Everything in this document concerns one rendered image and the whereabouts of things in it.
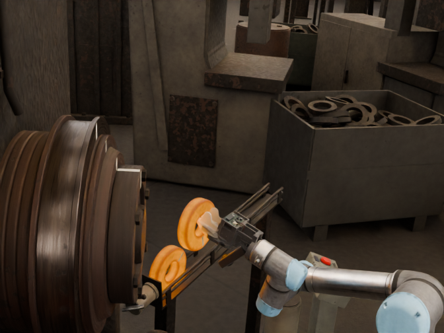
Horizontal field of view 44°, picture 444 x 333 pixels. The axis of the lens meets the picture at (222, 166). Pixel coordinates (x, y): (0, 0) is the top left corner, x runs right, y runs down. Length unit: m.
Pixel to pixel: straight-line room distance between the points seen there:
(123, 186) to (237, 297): 1.92
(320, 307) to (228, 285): 1.00
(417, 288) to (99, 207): 0.78
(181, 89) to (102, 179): 2.83
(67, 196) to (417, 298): 0.82
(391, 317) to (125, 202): 0.67
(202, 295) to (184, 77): 1.56
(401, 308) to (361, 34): 3.98
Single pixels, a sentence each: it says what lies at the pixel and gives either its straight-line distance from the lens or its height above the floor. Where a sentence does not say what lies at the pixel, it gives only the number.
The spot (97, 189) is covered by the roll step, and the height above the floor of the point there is 1.26.
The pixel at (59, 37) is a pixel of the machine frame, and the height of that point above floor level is 1.44.
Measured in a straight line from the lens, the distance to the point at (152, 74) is 3.83.
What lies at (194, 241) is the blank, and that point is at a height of 0.87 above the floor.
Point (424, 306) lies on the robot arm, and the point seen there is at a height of 0.95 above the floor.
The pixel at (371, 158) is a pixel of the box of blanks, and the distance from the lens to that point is 3.41.
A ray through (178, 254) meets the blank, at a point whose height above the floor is 0.75.
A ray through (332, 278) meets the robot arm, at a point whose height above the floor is 0.84.
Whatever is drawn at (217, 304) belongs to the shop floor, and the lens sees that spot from 2.85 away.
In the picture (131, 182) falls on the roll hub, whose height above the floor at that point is 1.25.
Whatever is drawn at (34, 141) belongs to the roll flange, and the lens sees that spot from 1.09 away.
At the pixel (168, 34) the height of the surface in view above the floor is 1.09.
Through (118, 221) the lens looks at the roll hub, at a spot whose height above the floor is 1.20.
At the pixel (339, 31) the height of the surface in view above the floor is 0.98.
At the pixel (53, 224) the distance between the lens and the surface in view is 0.95.
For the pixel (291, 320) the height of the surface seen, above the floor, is 0.46.
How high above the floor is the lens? 1.68
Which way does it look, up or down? 22 degrees down
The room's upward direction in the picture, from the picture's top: 4 degrees clockwise
